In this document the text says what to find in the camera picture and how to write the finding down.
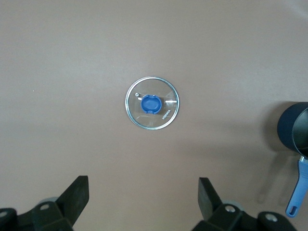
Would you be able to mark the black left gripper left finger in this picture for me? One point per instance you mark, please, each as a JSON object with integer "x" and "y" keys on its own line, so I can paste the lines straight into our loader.
{"x": 74, "y": 199}

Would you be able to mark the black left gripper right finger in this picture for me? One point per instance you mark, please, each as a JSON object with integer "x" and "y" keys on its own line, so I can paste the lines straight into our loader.
{"x": 208, "y": 202}

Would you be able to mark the glass lid with blue knob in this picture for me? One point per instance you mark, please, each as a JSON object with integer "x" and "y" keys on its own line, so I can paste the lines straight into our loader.
{"x": 150, "y": 104}

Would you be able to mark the brown table cloth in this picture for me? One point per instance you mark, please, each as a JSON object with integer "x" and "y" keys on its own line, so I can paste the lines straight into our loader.
{"x": 96, "y": 72}

